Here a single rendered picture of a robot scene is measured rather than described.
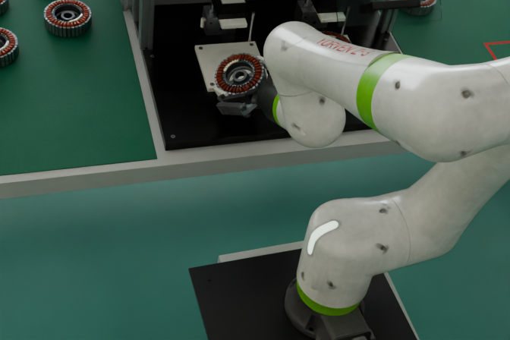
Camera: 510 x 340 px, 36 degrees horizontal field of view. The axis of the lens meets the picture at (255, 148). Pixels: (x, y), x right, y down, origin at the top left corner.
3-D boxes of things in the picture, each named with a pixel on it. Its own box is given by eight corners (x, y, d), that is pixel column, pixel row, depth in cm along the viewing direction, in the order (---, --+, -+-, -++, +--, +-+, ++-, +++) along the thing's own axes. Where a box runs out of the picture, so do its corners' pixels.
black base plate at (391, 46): (433, 123, 187) (436, 116, 185) (165, 151, 170) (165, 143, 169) (366, -1, 217) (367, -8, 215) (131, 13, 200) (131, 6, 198)
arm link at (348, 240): (390, 303, 143) (417, 235, 130) (313, 326, 137) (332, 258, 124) (357, 248, 151) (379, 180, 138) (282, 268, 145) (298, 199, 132)
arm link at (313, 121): (312, 166, 140) (363, 139, 142) (291, 103, 134) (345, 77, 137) (278, 143, 152) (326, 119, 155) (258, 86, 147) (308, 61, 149)
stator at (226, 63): (277, 80, 174) (273, 70, 171) (237, 111, 172) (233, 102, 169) (247, 53, 180) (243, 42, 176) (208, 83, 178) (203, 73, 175)
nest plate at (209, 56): (270, 86, 185) (271, 83, 184) (207, 92, 181) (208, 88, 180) (254, 44, 194) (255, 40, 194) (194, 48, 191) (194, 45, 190)
